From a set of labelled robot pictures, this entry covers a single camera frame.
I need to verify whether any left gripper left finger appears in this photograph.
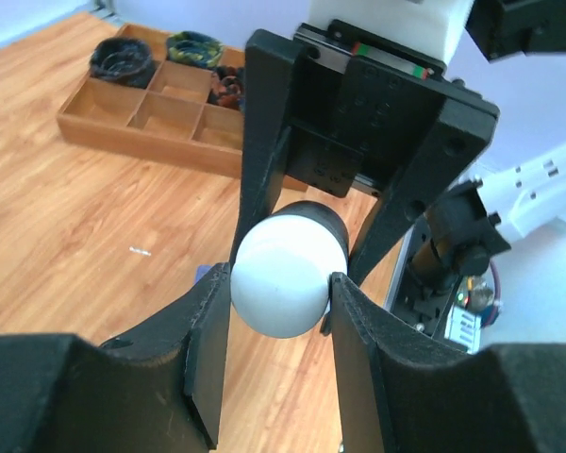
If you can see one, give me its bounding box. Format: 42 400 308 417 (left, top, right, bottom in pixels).
0 263 230 452

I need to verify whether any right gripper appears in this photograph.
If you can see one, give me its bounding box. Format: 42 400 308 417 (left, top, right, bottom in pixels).
229 21 499 284

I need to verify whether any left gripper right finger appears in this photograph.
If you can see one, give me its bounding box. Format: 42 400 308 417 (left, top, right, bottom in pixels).
330 273 566 452

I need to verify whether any blue weekly pill organizer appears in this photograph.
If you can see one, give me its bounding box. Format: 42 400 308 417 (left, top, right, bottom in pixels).
193 264 212 284

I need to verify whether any white cap pill bottle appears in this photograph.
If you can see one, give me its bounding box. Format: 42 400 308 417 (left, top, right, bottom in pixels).
230 200 349 339

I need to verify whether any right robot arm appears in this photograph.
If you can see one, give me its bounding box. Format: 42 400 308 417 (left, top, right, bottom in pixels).
230 1 566 309

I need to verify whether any orange black cup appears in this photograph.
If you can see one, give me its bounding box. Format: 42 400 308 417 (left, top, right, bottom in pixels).
208 65 245 112

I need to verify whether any green black cup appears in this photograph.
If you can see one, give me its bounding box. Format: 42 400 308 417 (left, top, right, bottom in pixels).
165 30 225 70

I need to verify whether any wooden compartment tray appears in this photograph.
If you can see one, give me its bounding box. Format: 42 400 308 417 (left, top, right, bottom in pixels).
57 24 243 178

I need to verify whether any black cup far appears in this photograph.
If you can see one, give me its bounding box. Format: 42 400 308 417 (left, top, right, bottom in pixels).
89 36 157 89

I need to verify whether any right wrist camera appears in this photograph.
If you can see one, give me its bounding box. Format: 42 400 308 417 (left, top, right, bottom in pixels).
308 0 474 64

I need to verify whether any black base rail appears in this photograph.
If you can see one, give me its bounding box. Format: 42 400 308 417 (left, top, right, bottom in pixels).
384 226 506 355

